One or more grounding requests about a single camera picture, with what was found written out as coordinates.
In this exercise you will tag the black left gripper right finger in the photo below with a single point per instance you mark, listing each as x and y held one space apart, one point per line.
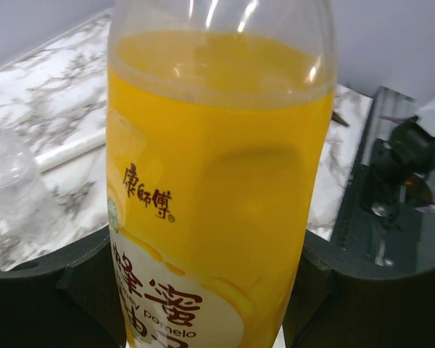
339 300

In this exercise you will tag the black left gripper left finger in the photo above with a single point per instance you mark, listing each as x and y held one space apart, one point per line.
67 298

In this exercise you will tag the clear plastic bottle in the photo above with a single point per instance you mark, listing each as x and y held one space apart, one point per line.
23 194

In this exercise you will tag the yellow pomelo drink bottle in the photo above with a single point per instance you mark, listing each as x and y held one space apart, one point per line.
217 112

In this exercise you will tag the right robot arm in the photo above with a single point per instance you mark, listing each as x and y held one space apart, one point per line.
400 154

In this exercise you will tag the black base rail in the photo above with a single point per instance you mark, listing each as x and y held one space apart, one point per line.
405 242

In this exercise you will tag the white PVC pipe frame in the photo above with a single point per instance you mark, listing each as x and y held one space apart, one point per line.
67 152

